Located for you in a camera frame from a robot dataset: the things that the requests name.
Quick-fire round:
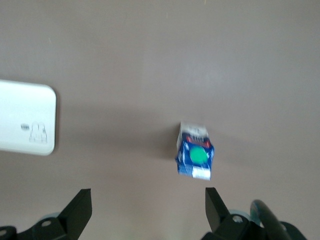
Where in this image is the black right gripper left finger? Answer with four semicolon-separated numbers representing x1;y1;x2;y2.
0;188;93;240

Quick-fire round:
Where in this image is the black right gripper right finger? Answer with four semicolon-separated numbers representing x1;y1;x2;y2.
201;187;266;240

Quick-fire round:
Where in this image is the beige plastic tray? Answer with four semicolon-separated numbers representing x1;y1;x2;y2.
0;79;57;156

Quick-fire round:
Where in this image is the brown table cover mat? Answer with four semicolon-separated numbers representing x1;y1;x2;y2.
0;0;320;240

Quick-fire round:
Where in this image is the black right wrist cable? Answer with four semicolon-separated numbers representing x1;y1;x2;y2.
250;199;286;240

